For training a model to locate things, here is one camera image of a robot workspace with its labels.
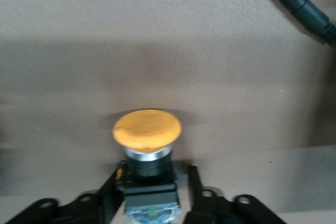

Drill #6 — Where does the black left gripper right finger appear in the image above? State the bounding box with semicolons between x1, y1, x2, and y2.
183;165;287;224

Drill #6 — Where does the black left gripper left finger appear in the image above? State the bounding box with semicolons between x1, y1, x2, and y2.
4;168;124;224

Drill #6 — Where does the red black conveyor cable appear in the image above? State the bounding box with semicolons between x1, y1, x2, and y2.
253;0;336;45

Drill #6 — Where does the scuffed yellow mushroom push button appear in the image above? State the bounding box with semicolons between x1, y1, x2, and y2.
112;108;183;222

